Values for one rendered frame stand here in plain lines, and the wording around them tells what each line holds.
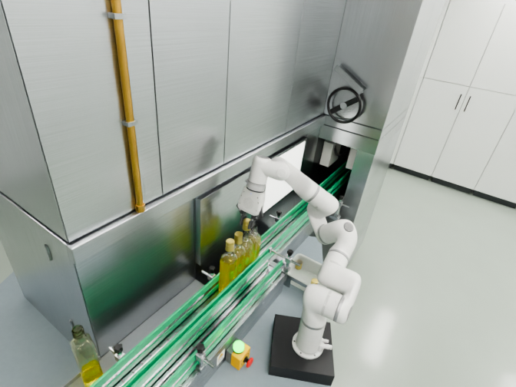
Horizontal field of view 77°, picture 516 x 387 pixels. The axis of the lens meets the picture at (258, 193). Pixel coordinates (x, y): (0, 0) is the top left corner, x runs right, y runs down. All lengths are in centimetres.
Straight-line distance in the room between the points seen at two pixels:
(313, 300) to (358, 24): 145
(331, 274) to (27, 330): 125
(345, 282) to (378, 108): 110
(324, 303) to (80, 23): 105
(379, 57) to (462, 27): 275
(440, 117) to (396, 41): 292
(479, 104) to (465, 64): 49
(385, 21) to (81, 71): 152
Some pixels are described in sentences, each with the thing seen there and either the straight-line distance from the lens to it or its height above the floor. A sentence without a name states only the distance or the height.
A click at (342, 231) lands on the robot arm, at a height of 124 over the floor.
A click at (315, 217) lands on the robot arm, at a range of 141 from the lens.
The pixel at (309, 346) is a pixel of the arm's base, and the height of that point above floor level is 87.
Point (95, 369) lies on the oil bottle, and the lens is 126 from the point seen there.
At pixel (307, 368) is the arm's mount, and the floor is 81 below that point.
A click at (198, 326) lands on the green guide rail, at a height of 95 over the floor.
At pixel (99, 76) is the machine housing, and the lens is 89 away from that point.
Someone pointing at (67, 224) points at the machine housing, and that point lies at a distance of 96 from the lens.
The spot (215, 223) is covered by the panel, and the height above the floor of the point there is 116.
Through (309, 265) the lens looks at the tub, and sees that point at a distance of 178.
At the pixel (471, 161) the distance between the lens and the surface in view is 492.
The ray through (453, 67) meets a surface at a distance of 470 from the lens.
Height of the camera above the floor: 200
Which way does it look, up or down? 32 degrees down
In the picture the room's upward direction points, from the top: 6 degrees clockwise
